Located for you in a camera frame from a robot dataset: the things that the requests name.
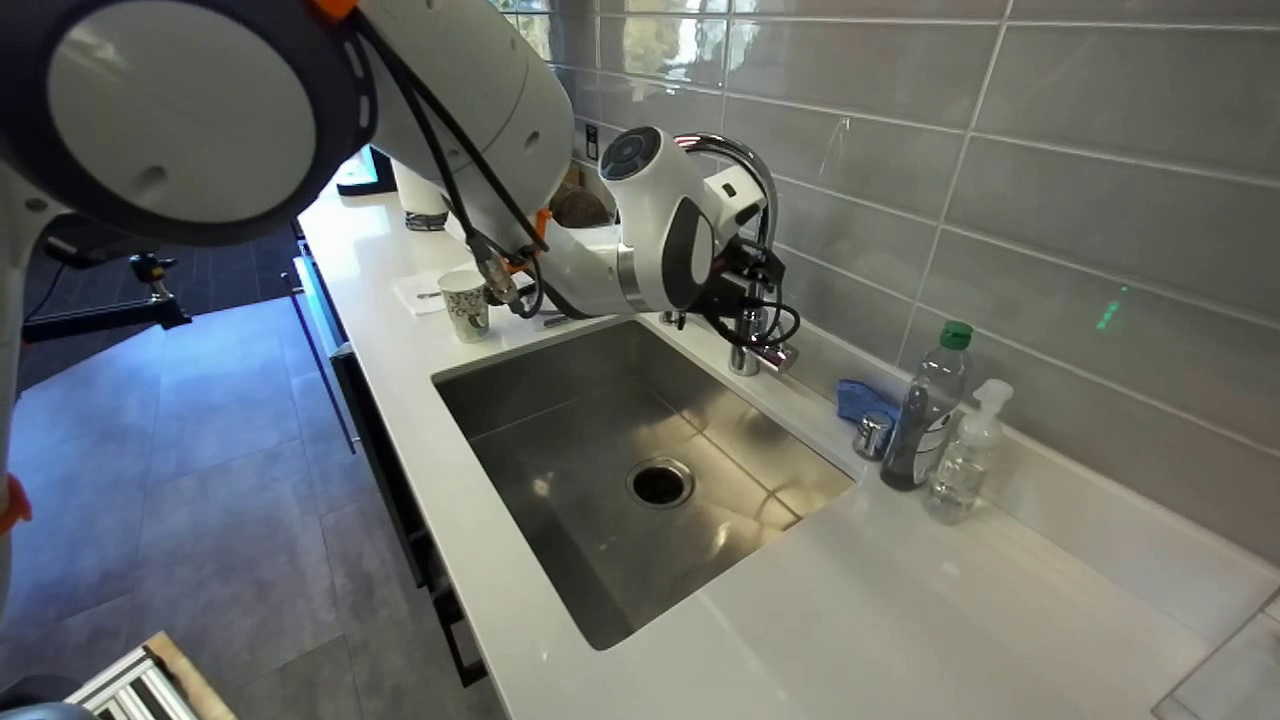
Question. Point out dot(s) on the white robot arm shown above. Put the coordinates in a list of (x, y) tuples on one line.
[(210, 123)]

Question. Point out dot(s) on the patterned paper cup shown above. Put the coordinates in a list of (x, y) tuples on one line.
[(466, 300)]

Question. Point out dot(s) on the black camera tripod mount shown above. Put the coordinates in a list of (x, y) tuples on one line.
[(156, 310)]

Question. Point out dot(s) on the stainless steel sink basin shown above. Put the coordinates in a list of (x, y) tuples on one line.
[(635, 472)]

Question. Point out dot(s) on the tall chrome kitchen tap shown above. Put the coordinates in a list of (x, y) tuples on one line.
[(756, 222)]

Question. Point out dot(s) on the green cap plastic bottle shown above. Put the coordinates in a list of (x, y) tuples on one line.
[(944, 368)]

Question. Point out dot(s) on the wooden cart with rails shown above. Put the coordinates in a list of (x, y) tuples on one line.
[(153, 682)]

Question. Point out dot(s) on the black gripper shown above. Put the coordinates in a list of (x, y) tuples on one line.
[(741, 299)]

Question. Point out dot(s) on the blue sponge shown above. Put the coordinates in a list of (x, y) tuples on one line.
[(857, 399)]

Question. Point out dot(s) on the dark dish soap bottle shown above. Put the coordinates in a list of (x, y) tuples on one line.
[(914, 436)]

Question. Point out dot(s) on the clear spray bottle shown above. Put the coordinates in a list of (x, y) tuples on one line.
[(968, 455)]

